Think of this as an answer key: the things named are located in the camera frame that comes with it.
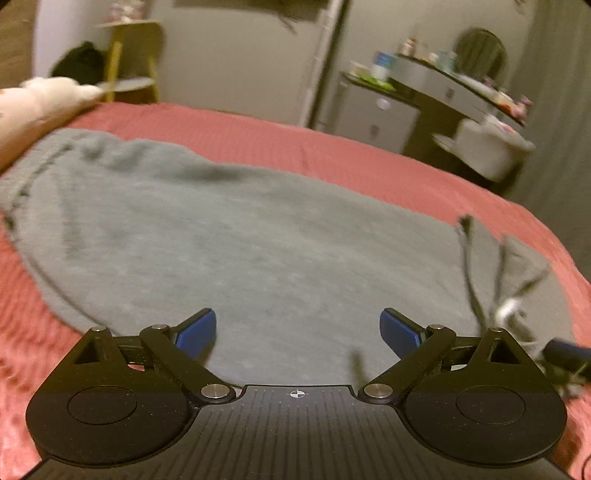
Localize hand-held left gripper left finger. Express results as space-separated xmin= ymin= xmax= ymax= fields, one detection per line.
xmin=73 ymin=308 xmax=235 ymax=408

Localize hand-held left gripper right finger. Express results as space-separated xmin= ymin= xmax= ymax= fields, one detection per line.
xmin=362 ymin=308 xmax=528 ymax=408

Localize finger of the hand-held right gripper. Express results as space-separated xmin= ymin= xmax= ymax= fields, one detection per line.
xmin=542 ymin=338 xmax=591 ymax=385

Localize grey pants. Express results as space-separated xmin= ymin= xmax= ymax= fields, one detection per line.
xmin=0 ymin=127 xmax=573 ymax=398

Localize red ribbed blanket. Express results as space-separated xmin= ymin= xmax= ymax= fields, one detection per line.
xmin=0 ymin=102 xmax=591 ymax=480

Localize white round stool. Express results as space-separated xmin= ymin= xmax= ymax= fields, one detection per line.
xmin=433 ymin=115 xmax=537 ymax=182

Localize grey small cabinet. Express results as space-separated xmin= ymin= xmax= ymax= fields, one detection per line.
xmin=314 ymin=71 xmax=422 ymax=153

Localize grey curtain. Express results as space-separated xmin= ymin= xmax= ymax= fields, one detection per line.
xmin=507 ymin=0 xmax=591 ymax=266

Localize grey vanity desk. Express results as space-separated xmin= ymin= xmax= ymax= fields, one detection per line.
xmin=396 ymin=52 xmax=536 ymax=155

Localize green packet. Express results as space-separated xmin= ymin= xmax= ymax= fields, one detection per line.
xmin=353 ymin=73 xmax=395 ymax=90

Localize blue and white container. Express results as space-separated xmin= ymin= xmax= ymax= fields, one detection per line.
xmin=372 ymin=51 xmax=396 ymax=82

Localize white vertical trim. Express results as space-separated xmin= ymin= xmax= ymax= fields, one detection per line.
xmin=301 ymin=0 xmax=348 ymax=129

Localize yellow side table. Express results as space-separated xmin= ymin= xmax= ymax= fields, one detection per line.
xmin=95 ymin=20 xmax=165 ymax=105

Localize round mirror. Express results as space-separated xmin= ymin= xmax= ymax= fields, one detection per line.
xmin=455 ymin=28 xmax=507 ymax=83

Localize black bag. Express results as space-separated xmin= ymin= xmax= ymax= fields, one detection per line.
xmin=50 ymin=41 xmax=110 ymax=86

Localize pale ornament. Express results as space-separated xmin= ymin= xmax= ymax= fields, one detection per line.
xmin=108 ymin=0 xmax=145 ymax=22

